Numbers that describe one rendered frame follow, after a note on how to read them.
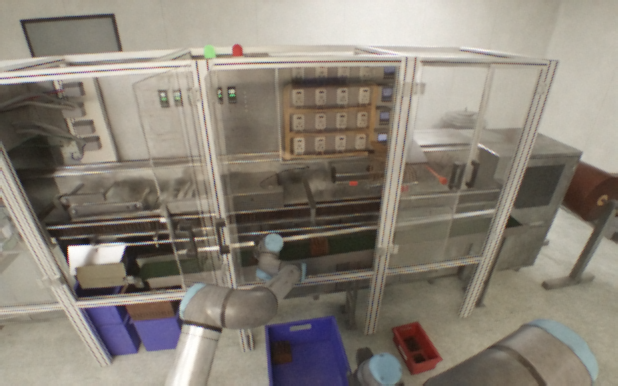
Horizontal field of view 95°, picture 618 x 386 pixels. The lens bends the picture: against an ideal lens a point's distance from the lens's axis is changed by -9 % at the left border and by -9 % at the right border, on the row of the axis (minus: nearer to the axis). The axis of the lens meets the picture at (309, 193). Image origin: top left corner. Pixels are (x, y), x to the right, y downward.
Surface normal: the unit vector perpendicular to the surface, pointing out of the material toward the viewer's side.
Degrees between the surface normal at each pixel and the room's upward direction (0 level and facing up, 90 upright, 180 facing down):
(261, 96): 90
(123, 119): 90
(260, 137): 90
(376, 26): 90
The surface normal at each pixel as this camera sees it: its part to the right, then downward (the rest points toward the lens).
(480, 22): 0.16, 0.48
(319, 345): 0.00, -0.88
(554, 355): 0.09, -0.76
